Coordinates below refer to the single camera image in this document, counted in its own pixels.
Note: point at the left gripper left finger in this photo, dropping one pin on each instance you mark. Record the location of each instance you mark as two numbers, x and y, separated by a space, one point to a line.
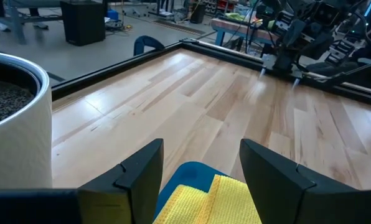
135 186

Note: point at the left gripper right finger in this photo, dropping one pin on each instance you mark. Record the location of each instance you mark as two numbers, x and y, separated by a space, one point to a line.
282 193

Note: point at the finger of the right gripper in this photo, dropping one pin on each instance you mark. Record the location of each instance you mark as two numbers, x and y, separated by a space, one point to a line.
341 51

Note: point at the yellow microfiber towel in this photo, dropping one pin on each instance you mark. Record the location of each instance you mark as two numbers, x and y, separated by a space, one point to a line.
210 205

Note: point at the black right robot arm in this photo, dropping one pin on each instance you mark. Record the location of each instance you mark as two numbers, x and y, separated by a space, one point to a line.
297 40

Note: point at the teal plastic bin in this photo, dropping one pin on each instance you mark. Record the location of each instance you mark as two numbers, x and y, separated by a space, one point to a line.
188 174

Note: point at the blue-legged wooden workbench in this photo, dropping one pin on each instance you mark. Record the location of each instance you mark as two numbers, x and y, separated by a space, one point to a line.
235 28

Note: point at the black waste bin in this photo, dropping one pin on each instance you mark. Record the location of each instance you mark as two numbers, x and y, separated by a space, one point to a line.
198 13

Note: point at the green plant in white pot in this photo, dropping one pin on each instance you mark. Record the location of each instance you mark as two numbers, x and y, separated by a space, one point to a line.
14 124

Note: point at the black box speaker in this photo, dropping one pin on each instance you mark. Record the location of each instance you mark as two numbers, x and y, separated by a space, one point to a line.
82 21

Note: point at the small blue box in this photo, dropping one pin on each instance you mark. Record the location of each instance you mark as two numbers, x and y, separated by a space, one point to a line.
113 14

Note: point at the grey metal table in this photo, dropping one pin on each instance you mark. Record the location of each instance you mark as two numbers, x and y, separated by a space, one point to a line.
17 18

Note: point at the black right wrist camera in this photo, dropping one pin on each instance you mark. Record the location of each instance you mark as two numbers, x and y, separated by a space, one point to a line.
325 14

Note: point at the black aluminium table frame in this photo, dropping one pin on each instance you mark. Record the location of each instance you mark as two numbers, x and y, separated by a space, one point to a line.
204 51

